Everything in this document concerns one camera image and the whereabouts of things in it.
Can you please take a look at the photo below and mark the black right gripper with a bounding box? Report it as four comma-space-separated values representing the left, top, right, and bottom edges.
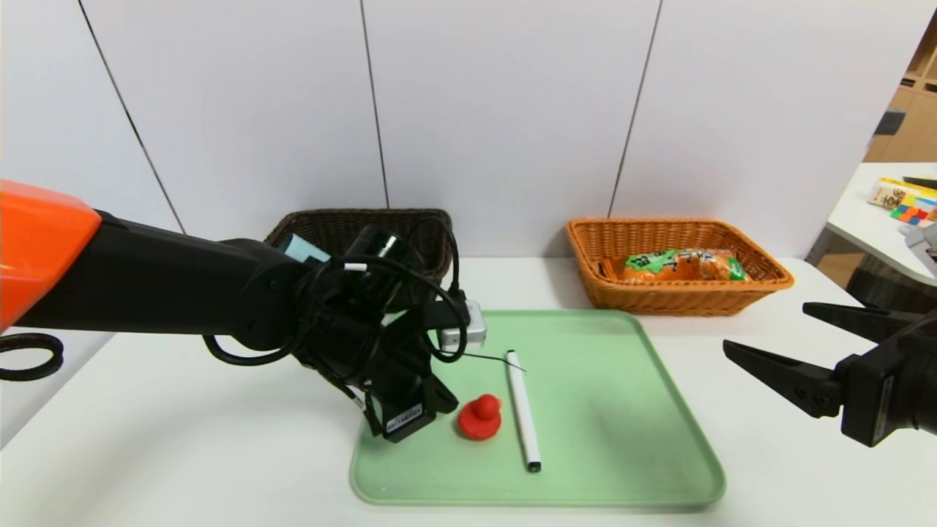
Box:
722, 302, 937, 448

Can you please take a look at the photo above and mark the orange snack bag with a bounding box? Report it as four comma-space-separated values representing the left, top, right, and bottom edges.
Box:
600, 248, 749, 285

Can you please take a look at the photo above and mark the red rubber duck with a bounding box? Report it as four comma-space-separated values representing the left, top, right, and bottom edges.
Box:
457, 394, 504, 441

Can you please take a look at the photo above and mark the blue-grey plastic cup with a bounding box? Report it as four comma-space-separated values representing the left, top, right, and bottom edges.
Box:
284, 233, 332, 264

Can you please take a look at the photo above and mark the orange wicker basket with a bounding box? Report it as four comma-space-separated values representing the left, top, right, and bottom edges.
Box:
566, 217, 796, 318

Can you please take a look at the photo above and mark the dark brown wicker basket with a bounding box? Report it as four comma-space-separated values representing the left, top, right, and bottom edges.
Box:
264, 208, 453, 283

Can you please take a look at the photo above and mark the dark grey ribbed bin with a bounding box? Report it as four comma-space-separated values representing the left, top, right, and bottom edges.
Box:
849, 256, 930, 312

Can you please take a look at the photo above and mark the white side table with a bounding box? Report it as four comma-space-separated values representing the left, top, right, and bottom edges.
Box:
805, 162, 937, 286

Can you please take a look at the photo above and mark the colourful puzzle cube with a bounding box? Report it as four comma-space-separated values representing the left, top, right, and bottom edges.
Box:
889, 194, 937, 225

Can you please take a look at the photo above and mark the small printed wooden box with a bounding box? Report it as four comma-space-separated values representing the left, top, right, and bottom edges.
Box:
868, 182, 908, 210

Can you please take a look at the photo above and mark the yellow flat booklet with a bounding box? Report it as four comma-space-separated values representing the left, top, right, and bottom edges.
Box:
878, 176, 937, 200

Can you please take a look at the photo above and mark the light green plastic tray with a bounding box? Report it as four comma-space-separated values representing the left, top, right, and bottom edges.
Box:
350, 309, 727, 509

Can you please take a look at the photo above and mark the wooden shelf unit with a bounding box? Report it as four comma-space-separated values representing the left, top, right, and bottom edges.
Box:
864, 15, 937, 163

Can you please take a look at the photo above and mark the white marker pen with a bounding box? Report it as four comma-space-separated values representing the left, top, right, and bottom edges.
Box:
507, 350, 543, 474

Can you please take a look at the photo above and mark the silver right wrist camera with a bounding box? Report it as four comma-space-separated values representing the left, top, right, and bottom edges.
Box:
904, 223, 937, 275

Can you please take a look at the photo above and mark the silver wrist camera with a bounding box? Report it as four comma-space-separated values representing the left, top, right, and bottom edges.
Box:
438, 299, 488, 349
904, 223, 937, 275

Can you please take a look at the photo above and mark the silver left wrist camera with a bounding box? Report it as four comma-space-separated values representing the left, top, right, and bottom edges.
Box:
438, 299, 488, 349

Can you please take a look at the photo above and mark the black left camera cable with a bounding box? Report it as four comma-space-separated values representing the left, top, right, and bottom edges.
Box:
204, 218, 469, 367

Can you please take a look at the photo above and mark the black cable loop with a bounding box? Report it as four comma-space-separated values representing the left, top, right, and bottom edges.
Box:
0, 333, 64, 382

